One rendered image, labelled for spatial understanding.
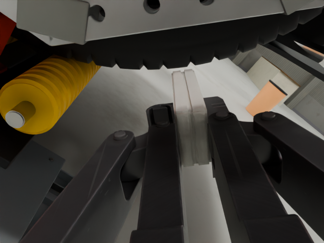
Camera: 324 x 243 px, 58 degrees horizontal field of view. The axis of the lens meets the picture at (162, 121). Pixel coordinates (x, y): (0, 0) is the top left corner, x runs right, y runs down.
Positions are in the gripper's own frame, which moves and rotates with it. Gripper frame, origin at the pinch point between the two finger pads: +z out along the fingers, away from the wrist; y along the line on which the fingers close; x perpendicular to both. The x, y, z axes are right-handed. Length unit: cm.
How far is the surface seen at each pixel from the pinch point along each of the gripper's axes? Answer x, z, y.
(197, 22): 3.6, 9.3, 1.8
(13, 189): -24, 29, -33
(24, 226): -27.5, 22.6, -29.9
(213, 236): -96, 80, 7
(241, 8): 4.2, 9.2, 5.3
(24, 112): -1.7, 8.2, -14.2
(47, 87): -0.4, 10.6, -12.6
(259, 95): -165, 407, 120
